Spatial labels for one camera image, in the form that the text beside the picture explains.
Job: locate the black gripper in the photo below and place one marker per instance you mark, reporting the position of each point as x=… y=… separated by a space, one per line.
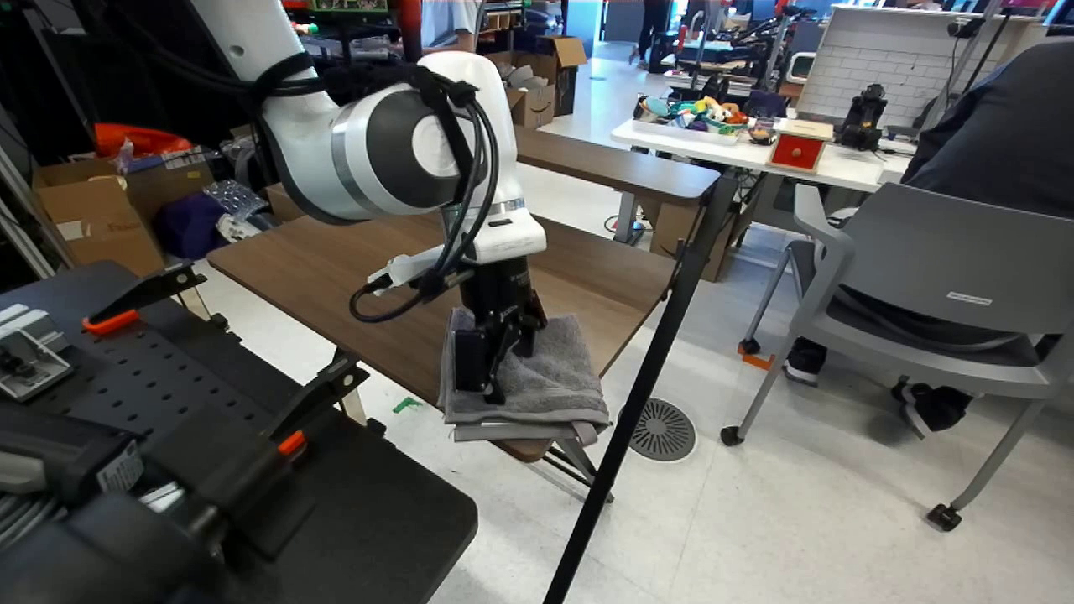
x=505 y=319

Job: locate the grey towel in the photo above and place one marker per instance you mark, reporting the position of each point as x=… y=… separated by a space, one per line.
x=547 y=392

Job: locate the black perforated robot base table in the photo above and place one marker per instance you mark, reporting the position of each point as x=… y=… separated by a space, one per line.
x=104 y=441

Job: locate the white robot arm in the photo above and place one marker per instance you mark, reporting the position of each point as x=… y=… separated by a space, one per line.
x=426 y=139

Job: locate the long wooden bench table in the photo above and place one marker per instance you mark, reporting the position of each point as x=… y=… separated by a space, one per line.
x=617 y=168

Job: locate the orange black clamp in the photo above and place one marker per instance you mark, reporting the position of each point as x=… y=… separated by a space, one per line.
x=153 y=294
x=254 y=478

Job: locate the red small box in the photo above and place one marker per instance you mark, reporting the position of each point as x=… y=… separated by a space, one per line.
x=797 y=153

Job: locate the cardboard boxes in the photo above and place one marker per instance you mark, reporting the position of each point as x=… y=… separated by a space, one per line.
x=104 y=212

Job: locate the white cluttered table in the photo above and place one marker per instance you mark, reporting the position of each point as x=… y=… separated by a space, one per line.
x=836 y=164

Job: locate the grey office chair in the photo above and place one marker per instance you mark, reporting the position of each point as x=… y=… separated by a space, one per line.
x=955 y=260

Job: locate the seated person dark shirt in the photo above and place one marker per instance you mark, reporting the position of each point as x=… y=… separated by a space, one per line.
x=1012 y=139

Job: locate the black camera stand pole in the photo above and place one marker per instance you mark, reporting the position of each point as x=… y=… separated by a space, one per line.
x=716 y=204

